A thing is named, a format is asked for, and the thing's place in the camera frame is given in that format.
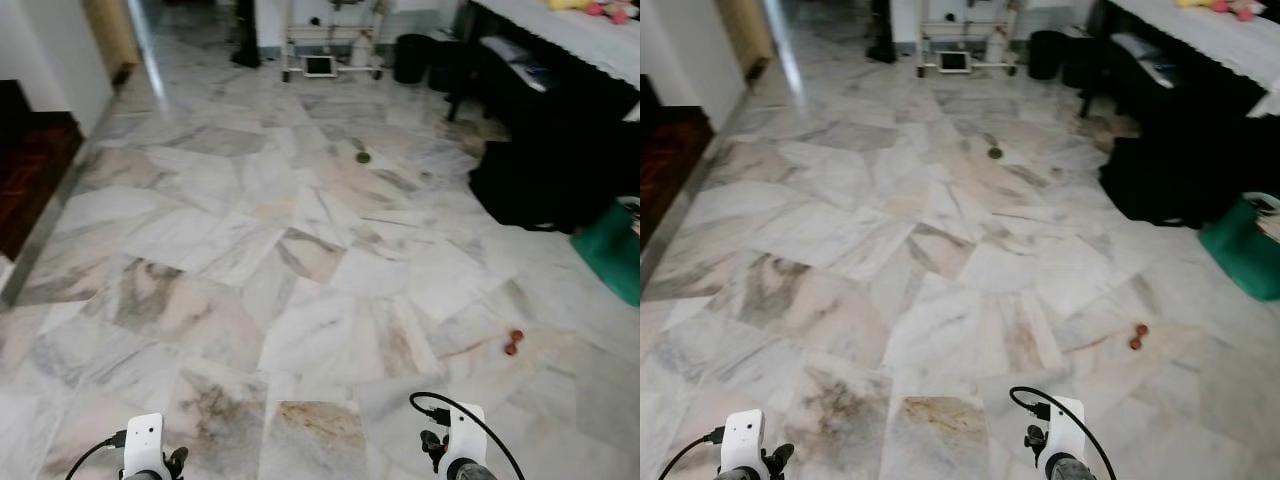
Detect green bag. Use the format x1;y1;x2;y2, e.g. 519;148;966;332
570;197;641;307
1198;192;1280;303

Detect black covered bench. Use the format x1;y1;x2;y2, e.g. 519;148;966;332
1098;130;1251;229
468;135;626;233

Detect dark wooden cabinet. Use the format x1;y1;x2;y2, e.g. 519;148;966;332
0;80;86;263
640;75;716;251

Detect black upright piano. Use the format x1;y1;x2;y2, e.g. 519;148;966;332
445;30;641;141
1075;28;1280;136

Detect black bin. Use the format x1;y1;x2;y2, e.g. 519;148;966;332
393;33;433;85
1028;30;1067;81

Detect white wheeled rack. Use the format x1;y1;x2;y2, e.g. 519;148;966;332
915;0;1021;78
280;0;391;83

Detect black floor stand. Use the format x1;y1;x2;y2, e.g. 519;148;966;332
232;0;263;69
868;0;898;64

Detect brown wooden door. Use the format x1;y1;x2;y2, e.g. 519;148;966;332
718;0;773;81
85;0;141;86

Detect white lace cloth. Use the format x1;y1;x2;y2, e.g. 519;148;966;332
470;0;641;89
1105;0;1280;93

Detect pink plush toy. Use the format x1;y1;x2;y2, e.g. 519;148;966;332
1210;0;1266;23
585;0;641;26

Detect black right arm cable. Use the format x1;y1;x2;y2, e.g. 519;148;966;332
409;391;527;480
1008;385;1119;480

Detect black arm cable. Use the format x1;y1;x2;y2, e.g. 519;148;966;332
409;391;527;480
660;427;726;480
65;431;128;480
1008;385;1119;480

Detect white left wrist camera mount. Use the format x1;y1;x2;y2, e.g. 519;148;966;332
722;410;766;476
122;413;166;479

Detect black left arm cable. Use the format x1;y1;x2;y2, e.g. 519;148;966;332
65;431;128;480
660;427;726;480

